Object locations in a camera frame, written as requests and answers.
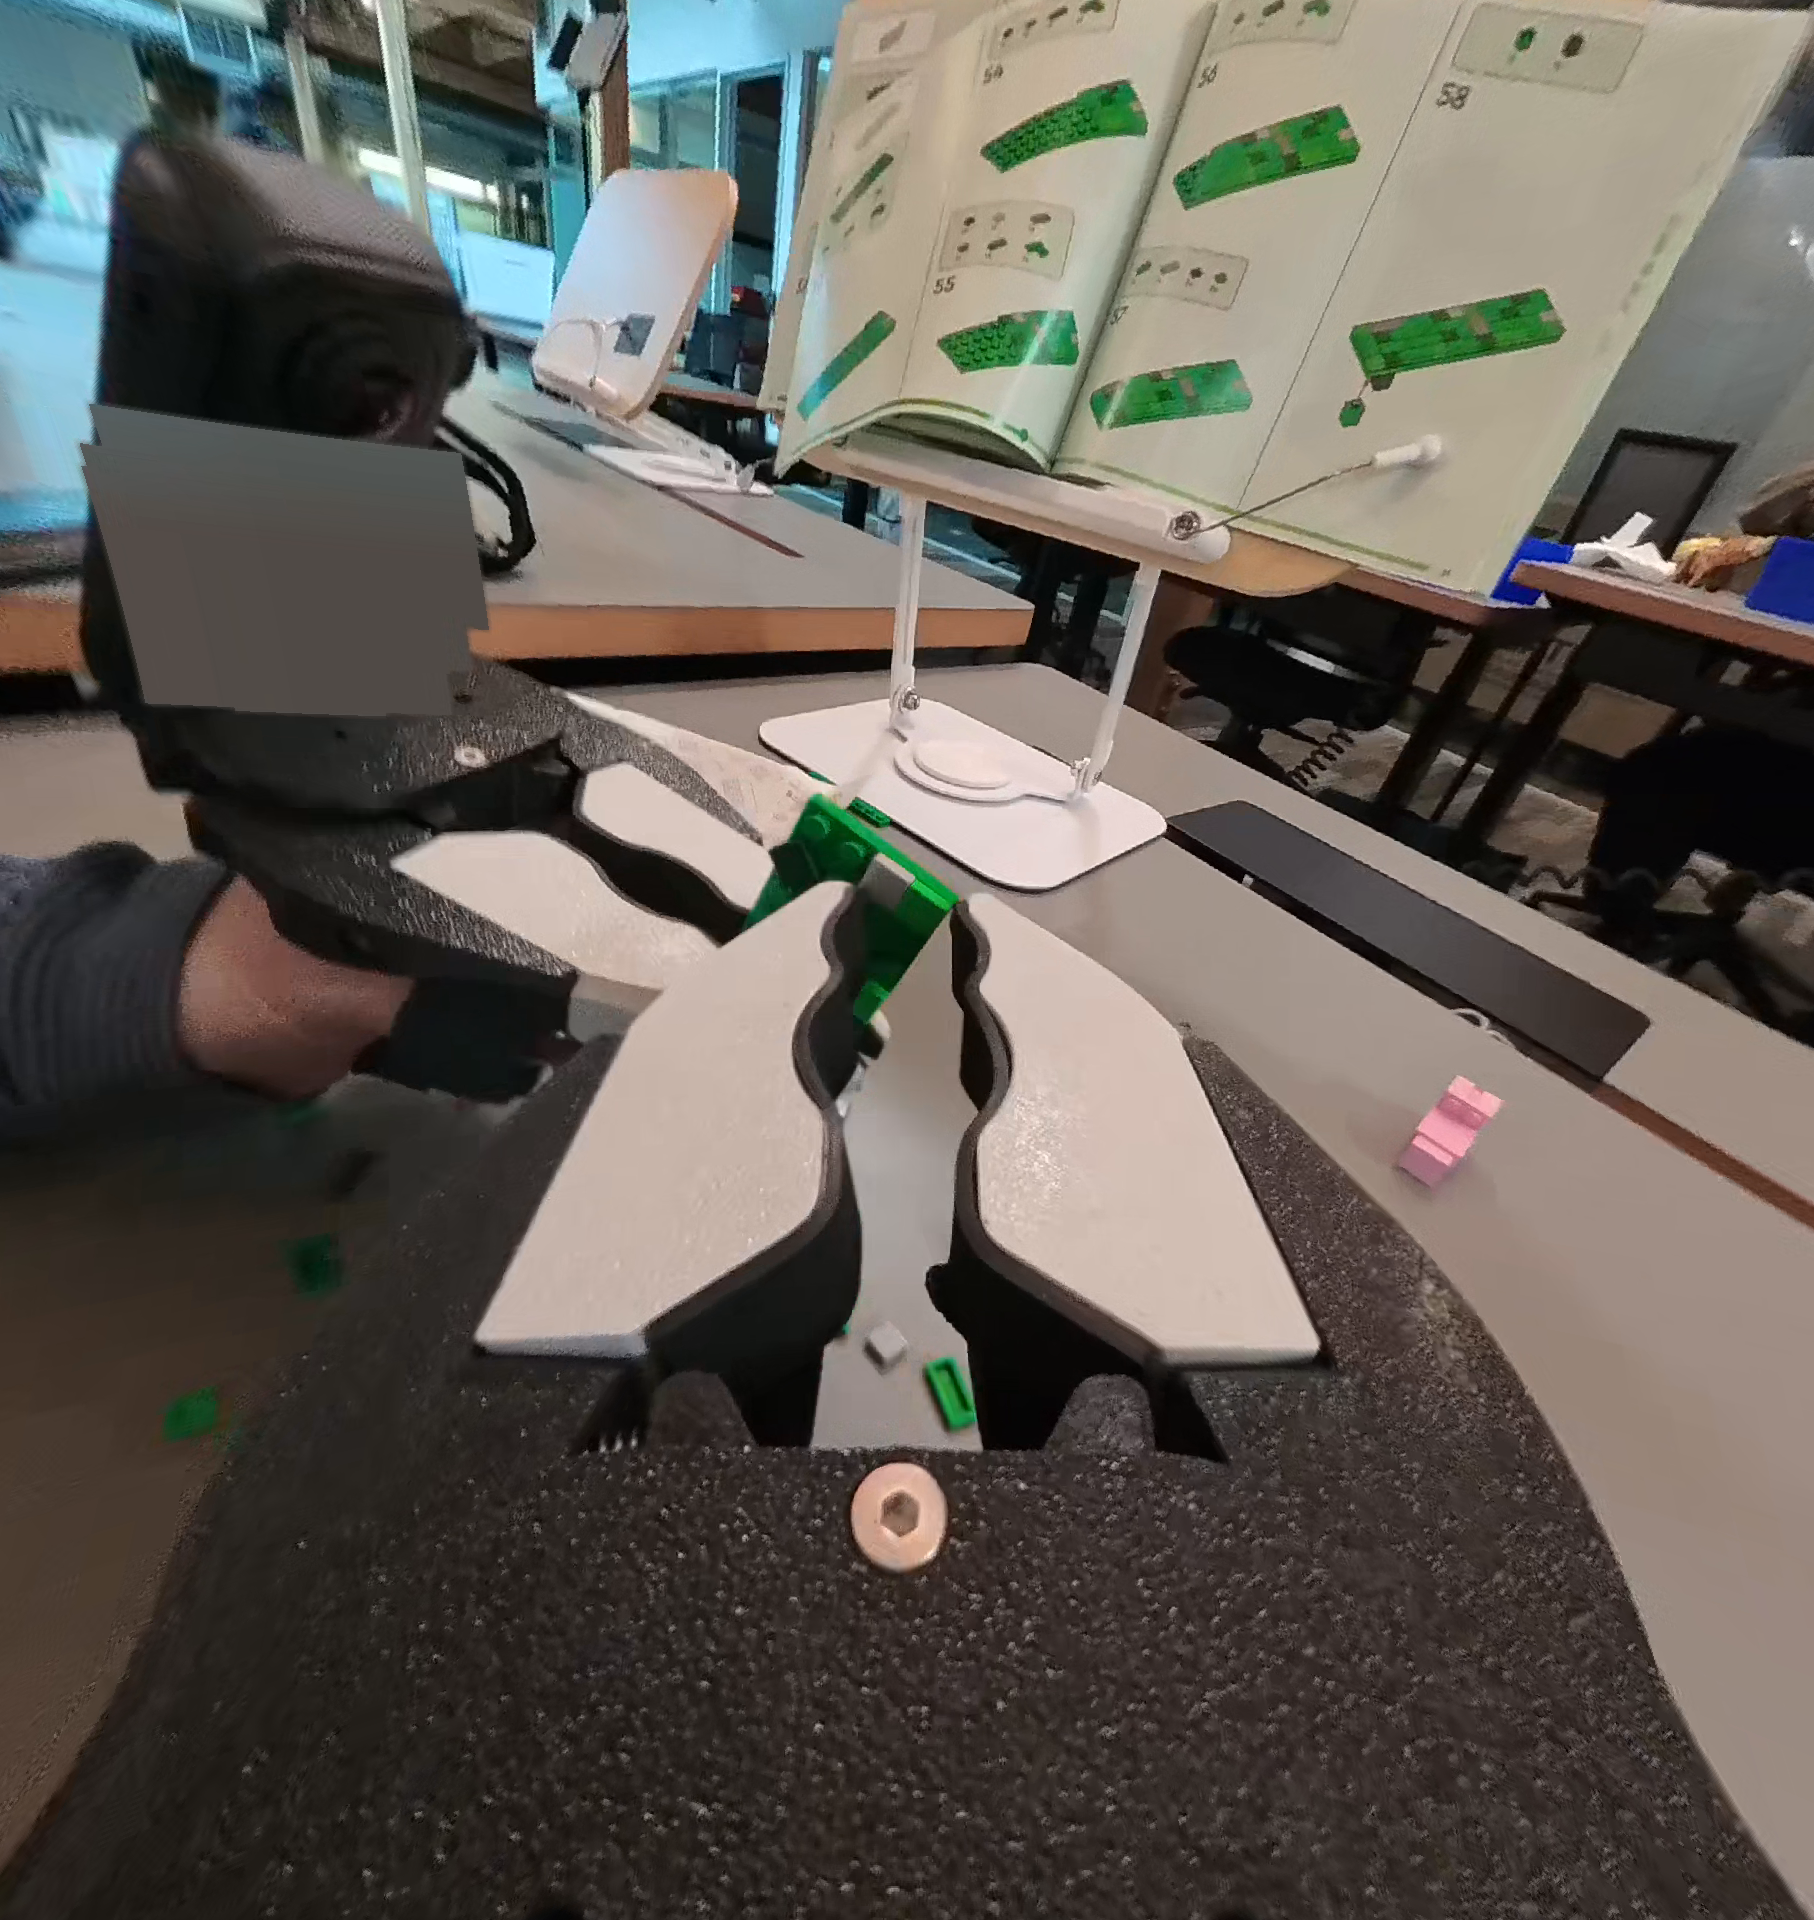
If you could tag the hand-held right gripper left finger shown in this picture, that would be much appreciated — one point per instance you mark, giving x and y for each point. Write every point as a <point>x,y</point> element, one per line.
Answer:
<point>667,1155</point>

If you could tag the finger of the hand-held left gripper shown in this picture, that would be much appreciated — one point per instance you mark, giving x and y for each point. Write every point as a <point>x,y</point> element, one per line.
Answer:
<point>546,901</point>
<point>661,822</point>

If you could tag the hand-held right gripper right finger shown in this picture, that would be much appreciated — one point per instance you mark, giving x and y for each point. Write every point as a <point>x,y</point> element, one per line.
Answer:
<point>1133,1201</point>

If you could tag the green brick plate assembly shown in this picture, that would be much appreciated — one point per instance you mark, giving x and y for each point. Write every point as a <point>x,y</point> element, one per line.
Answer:
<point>846,855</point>

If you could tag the person's left forearm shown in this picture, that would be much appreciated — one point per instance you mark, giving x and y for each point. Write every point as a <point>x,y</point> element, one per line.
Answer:
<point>53,990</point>

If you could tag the neighbouring desk with wooden edge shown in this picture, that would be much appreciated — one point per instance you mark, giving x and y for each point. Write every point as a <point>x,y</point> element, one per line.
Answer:
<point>1672,602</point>
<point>667,555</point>

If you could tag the grey desk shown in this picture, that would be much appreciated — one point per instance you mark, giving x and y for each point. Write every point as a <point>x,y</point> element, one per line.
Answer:
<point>1597,1350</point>

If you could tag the person's left hand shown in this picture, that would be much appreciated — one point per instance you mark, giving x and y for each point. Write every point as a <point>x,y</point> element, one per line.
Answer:
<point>285,998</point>

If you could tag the printed paper sheet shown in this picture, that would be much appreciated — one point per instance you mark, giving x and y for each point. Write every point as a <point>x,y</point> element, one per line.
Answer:
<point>764,782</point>

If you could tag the white book stand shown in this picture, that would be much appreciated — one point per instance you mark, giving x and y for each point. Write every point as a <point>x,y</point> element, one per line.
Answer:
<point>846,742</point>

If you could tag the pink brick figure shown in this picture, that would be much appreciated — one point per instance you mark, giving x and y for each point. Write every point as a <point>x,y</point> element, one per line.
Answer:
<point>1447,1141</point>

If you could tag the black flat tablet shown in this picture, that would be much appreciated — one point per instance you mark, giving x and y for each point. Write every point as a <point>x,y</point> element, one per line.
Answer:
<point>1417,931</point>

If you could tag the black office chair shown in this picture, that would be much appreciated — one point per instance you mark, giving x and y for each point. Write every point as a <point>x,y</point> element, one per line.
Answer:
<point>1267,675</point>

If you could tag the pale book stand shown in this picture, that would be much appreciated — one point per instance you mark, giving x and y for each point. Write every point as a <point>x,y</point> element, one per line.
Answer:
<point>653,270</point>

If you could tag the blue bin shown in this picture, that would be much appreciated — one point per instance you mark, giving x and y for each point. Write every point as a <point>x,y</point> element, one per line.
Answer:
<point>1534,572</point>
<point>1807,579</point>

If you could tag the white crumpled paper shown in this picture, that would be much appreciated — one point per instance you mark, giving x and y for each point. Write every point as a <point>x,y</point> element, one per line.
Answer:
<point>1620,551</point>

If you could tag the open instruction booklet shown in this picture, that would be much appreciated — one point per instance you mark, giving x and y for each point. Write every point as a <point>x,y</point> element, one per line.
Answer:
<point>1296,301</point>

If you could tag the black framed panel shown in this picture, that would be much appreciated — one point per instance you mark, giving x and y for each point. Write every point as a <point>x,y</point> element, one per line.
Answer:
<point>1656,480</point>

